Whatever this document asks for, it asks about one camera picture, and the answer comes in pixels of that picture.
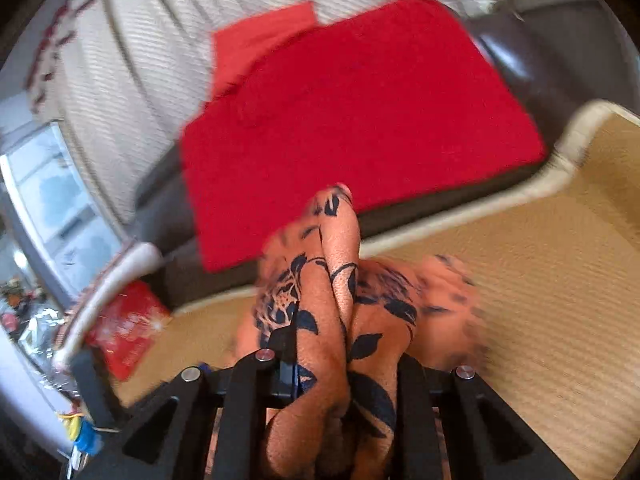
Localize beige ribbed sofa cover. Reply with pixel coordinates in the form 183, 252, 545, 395
24, 0, 527, 233

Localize shiny foil packets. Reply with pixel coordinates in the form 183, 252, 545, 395
0, 280, 76, 391

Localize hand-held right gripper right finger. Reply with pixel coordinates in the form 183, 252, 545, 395
394, 354, 570, 480

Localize woven straw mat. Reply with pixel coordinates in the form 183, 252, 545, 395
114, 100, 640, 480

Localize window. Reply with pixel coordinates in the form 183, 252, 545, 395
0, 119, 126, 282

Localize light red cloth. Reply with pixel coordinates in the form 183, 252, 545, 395
209, 1, 319, 99

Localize orange floral garment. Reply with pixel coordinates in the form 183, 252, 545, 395
232, 184, 490, 480

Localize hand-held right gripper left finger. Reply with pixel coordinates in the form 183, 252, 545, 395
59, 310, 302, 480

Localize white padded cushion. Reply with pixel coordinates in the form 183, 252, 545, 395
52, 241, 164, 367

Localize red knitted cloth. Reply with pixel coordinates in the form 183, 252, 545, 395
179, 0, 549, 274

